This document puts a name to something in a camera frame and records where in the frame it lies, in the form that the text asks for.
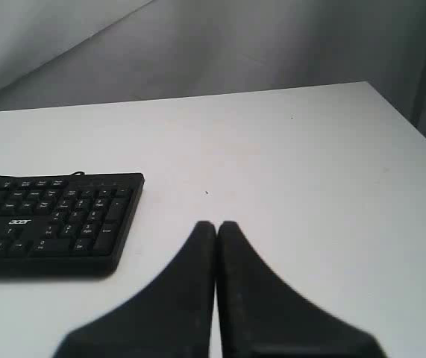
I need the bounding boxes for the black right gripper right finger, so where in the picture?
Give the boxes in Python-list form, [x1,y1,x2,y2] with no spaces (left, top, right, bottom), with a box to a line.
[216,222,386,357]

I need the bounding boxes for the black acer keyboard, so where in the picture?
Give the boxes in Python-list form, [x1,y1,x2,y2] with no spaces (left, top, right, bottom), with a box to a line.
[0,172,145,279]

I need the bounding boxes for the grey fabric backdrop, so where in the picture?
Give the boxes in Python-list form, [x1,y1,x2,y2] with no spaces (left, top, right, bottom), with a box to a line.
[0,1,426,115]

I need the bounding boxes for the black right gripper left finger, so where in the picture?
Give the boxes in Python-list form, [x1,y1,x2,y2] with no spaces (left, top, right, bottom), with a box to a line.
[54,221,216,357]

